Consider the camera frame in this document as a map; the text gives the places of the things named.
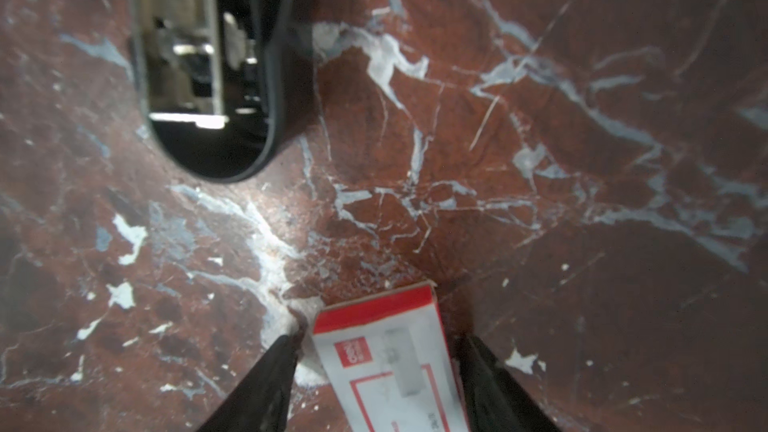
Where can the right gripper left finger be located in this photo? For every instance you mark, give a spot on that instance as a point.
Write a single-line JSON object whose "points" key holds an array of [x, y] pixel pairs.
{"points": [[260, 402]]}

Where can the black stapler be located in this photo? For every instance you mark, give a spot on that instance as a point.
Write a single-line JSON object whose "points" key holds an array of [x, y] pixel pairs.
{"points": [[218, 82]]}

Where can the red white staple box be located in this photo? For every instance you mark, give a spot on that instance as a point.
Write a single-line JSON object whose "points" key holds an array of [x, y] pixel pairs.
{"points": [[387, 359]]}

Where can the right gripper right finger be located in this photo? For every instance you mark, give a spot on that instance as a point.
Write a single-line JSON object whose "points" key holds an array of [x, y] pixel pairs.
{"points": [[494, 401]]}

